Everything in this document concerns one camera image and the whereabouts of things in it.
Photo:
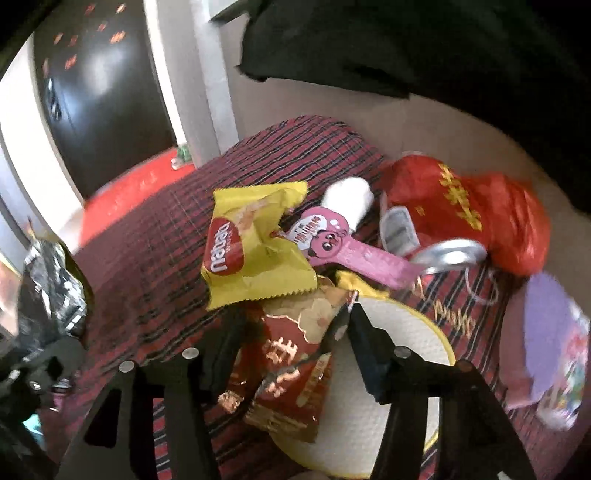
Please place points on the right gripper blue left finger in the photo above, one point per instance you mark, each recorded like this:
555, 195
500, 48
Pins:
219, 347

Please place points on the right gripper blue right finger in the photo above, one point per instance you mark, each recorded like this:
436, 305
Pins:
374, 352

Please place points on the yellow snack wrapper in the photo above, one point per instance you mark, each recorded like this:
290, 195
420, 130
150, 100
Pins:
247, 256

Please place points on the red gold snack wrapper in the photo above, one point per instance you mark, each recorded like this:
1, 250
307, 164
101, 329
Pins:
278, 376

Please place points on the yellow rimmed white scrub pad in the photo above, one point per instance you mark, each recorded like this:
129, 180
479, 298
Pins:
354, 421

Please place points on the pink pig wrapper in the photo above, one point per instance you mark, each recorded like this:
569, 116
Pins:
323, 237

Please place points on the red drink can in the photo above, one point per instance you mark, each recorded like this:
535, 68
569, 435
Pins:
428, 217

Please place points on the white cotton ball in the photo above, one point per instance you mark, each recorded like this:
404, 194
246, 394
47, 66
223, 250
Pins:
351, 198

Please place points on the purple felt coaster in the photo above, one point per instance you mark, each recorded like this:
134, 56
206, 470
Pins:
537, 320

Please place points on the red plastic bag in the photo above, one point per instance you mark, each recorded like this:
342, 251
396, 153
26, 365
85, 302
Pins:
516, 221

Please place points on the pink Kleenex tissue pack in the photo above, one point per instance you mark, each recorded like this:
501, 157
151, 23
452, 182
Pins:
560, 405

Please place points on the red plaid tablecloth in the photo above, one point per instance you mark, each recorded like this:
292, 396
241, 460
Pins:
150, 298

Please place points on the red floor mat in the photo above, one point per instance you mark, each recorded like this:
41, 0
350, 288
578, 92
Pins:
113, 201

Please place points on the black refrigerator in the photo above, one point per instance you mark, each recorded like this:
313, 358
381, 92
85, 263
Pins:
99, 90

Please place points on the black cloth hanging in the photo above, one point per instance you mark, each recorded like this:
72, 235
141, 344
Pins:
520, 66

